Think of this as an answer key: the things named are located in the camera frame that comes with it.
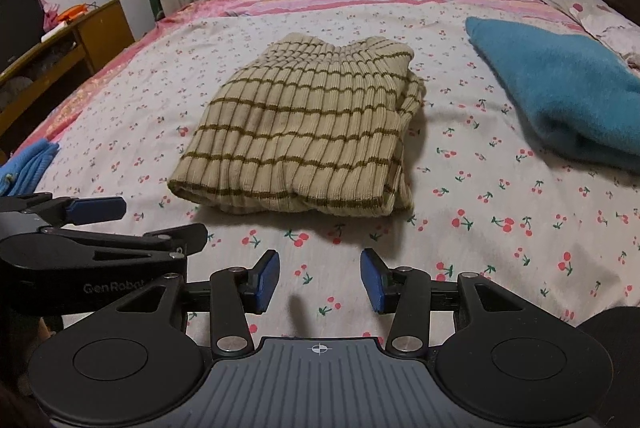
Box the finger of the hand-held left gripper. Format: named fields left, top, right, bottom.
left=0, top=192, right=127, bottom=229
left=0, top=223, right=208, bottom=271

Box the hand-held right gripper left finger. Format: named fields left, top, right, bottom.
left=115, top=249, right=281, bottom=356

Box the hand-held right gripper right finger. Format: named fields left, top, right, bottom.
left=360, top=248, right=531, bottom=355

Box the beige striped knit sweater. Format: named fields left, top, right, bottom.
left=167, top=33, right=426, bottom=216

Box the blue knit garment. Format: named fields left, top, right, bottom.
left=0, top=139, right=61, bottom=196

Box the cherry print bed sheet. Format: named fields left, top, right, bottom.
left=0, top=8, right=640, bottom=359

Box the wooden desk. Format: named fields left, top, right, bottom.
left=0, top=0, right=136, bottom=159

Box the orange toy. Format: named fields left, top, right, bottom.
left=56, top=4, right=91, bottom=23

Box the pink plastic bag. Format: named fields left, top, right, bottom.
left=37, top=0, right=60, bottom=33

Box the dark monitor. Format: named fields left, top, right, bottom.
left=0, top=0, right=46, bottom=71

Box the teal fleece garment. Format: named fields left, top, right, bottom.
left=465, top=17, right=640, bottom=174

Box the pink dotted pillow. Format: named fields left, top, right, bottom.
left=532, top=0, right=640, bottom=69

